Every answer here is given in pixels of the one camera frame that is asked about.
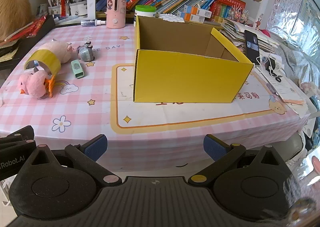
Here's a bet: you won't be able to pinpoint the orange blue small box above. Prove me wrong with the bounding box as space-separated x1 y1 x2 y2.
177 12 206 24
184 5 212 17

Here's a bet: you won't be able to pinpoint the red boxed book set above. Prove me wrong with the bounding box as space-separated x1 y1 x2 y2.
210 0 247 24

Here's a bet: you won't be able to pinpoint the black smartphone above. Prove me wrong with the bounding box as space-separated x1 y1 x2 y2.
244 30 262 66

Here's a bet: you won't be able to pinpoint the alphabet wall poster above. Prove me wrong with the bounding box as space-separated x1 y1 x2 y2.
266 0 304 35

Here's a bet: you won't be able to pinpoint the pile of papers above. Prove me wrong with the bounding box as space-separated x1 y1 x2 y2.
221 19 278 55

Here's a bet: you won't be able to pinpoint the printed paper sheets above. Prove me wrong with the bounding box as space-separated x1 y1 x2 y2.
255 67 310 118

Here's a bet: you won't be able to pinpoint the pink duck plush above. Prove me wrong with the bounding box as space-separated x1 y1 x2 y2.
17 70 55 99

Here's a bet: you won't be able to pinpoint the pink checked tablecloth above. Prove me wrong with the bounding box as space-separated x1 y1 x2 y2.
0 21 310 175

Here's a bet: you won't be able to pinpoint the blue white spray bottle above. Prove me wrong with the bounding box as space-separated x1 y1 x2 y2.
81 19 105 27

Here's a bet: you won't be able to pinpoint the pink pig plush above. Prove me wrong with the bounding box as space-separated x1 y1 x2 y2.
40 40 73 64

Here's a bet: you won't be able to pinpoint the grey fuzzy sleeve cuff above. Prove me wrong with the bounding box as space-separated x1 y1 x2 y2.
287 179 320 227

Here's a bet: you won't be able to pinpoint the brown plush toy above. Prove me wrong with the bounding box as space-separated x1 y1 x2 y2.
0 0 33 40

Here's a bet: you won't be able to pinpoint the white textured pad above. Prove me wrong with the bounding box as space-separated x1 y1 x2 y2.
157 14 185 23

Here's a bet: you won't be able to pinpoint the grey purple toy truck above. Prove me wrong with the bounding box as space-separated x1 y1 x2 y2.
76 41 97 61

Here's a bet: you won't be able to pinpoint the silver foil sheet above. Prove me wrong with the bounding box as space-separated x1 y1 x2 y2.
275 0 320 88

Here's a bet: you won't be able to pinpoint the yellow tape roll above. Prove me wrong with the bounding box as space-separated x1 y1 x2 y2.
24 50 61 76

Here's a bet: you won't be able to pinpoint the white jar green lid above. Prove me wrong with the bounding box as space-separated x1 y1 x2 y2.
134 5 157 27

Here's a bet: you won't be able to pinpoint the red shiny packets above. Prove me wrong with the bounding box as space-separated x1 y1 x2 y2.
4 16 48 43

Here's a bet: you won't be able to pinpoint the yellow cardboard box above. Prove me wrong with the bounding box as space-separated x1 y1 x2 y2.
132 15 254 103

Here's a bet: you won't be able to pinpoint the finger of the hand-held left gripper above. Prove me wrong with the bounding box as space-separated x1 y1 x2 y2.
0 125 35 153

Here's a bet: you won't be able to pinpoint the white charger with cable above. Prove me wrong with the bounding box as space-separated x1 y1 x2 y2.
259 51 284 79

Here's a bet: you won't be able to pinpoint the pink humidifier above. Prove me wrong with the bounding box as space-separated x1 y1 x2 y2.
106 0 127 29

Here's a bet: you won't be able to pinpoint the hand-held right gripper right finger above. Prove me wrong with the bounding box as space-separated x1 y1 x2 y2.
188 134 285 187

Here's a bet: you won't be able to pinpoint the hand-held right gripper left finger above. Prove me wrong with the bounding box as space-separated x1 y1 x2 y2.
30 134 120 186

